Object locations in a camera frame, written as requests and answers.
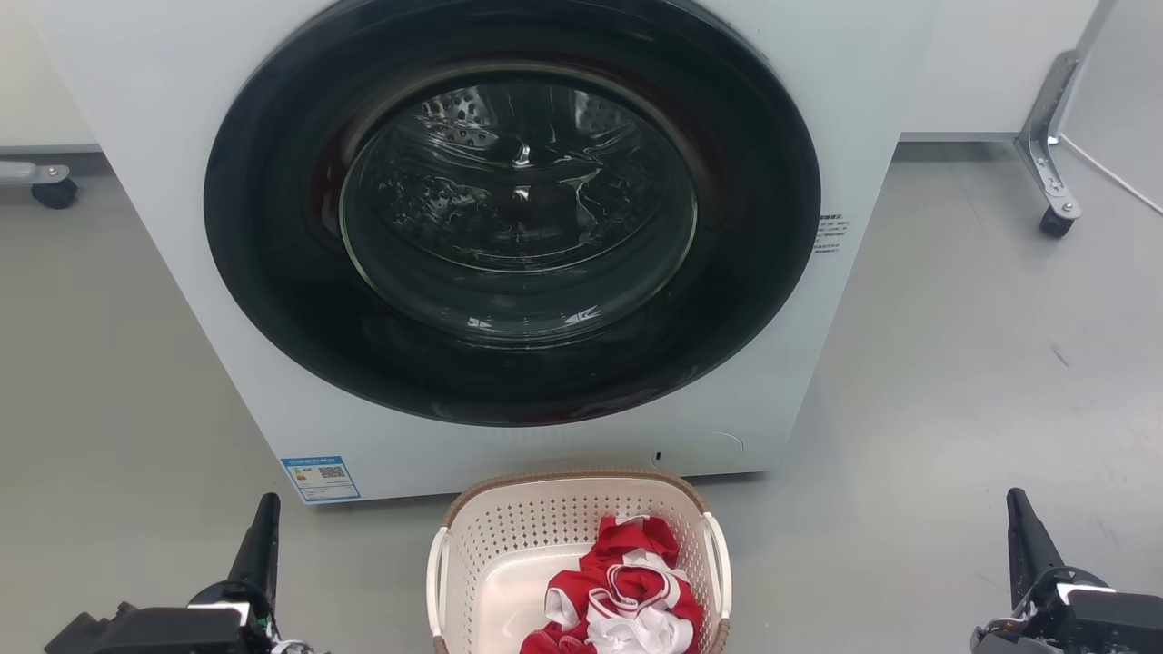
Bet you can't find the white front-load washing machine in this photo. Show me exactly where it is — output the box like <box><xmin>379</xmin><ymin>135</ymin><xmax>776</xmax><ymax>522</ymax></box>
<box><xmin>32</xmin><ymin>0</ymin><xmax>946</xmax><ymax>505</ymax></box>

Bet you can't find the red and white garment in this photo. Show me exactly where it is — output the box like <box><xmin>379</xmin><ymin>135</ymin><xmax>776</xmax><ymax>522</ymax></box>
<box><xmin>520</xmin><ymin>514</ymin><xmax>706</xmax><ymax>654</ymax></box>

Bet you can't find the blue energy label sticker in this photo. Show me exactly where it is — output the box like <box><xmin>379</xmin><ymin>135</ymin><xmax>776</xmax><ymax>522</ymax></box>
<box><xmin>281</xmin><ymin>455</ymin><xmax>362</xmax><ymax>504</ymax></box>

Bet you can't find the cream perforated laundry basket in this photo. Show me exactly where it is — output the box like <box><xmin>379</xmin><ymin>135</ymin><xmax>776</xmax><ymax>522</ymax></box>
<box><xmin>426</xmin><ymin>469</ymin><xmax>733</xmax><ymax>654</ymax></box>

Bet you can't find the thin white cable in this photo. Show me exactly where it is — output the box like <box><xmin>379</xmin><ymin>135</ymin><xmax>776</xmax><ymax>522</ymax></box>
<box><xmin>1058</xmin><ymin>134</ymin><xmax>1163</xmax><ymax>218</ymax></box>

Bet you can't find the round black washer door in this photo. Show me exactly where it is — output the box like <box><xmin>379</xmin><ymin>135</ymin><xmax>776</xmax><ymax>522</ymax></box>
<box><xmin>204</xmin><ymin>0</ymin><xmax>823</xmax><ymax>428</ymax></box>

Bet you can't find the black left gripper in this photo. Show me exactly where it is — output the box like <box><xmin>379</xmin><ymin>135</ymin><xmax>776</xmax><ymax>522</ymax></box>
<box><xmin>43</xmin><ymin>492</ymin><xmax>314</xmax><ymax>654</ymax></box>

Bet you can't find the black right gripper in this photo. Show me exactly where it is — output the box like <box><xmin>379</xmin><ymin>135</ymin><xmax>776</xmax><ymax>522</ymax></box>
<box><xmin>970</xmin><ymin>488</ymin><xmax>1163</xmax><ymax>654</ymax></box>

